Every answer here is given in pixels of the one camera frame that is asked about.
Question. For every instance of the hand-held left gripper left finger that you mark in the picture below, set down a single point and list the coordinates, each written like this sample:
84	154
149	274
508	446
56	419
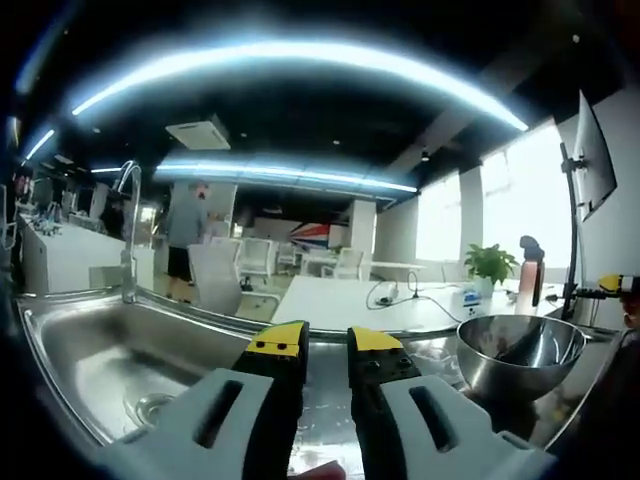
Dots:
270	395

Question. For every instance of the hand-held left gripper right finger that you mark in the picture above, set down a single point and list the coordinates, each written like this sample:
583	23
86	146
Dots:
395	395

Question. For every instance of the stainless steel bowl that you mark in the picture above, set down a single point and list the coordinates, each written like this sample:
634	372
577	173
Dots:
520	355

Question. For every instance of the stainless steel sink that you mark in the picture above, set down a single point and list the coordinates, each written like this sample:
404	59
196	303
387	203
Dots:
115	360

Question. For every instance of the pink water bottle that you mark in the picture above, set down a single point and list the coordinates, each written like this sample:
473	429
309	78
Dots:
531	275

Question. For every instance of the chrome sink faucet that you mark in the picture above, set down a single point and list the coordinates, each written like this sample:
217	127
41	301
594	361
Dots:
131	235

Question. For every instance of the person's right hand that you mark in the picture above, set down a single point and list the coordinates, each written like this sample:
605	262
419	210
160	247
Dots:
631	316

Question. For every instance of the person's left hand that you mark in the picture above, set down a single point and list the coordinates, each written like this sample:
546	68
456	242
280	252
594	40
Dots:
320	471

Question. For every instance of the black monitor stand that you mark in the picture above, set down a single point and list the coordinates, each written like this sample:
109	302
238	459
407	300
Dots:
572	230

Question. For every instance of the white power strip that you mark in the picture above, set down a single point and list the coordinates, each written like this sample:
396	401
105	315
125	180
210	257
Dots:
387	295

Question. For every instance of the white long table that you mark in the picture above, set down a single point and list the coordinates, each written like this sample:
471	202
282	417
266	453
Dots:
350	305

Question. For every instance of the white blue box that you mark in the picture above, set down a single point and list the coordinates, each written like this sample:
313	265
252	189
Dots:
471	302

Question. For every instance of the white office chair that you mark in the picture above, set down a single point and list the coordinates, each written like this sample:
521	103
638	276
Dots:
215	280

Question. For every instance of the green potted plant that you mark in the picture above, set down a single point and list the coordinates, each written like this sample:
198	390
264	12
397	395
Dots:
491	265

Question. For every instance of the computer monitor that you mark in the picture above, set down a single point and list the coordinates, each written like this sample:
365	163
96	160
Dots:
595	155

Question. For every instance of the white counter cabinet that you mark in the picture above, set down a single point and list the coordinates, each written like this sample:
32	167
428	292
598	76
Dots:
75	255

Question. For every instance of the ceiling air conditioner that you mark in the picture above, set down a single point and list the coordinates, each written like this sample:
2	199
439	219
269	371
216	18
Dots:
200	131

